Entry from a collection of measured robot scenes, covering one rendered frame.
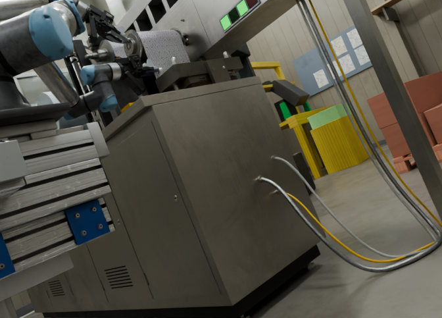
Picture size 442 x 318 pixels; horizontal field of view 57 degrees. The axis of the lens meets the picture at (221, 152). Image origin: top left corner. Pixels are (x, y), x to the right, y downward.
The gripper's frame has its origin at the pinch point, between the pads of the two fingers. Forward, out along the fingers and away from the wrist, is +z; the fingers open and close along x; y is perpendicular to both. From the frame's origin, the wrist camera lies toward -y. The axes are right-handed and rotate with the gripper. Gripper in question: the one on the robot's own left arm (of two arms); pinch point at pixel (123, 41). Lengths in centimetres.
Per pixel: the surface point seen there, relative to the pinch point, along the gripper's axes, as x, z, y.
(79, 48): 27.5, -12.9, 5.0
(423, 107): -19, 234, 87
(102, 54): 22.6, -2.5, 4.8
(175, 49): -5.8, 22.6, 7.6
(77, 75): 38.0, -7.7, -3.1
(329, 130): 167, 343, 197
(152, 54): -5.8, 12.8, -2.7
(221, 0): -31.9, 27.8, 24.5
